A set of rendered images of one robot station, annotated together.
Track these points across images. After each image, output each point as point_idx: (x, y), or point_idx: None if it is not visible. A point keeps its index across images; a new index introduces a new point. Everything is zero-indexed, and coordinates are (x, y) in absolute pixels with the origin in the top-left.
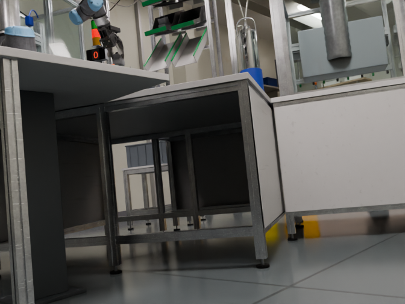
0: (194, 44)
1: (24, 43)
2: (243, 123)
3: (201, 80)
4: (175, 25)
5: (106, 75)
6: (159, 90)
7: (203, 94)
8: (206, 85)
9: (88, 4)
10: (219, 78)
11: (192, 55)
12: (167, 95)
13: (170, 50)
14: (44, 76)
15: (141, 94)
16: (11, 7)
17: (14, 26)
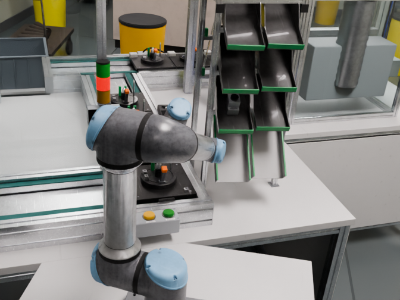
0: (262, 131)
1: (184, 291)
2: (333, 262)
3: (308, 226)
4: (263, 127)
5: None
6: (257, 236)
7: (303, 237)
8: (311, 230)
9: (212, 161)
10: (327, 224)
11: (270, 159)
12: (263, 238)
13: (249, 157)
14: None
15: (235, 240)
16: (134, 214)
17: (176, 275)
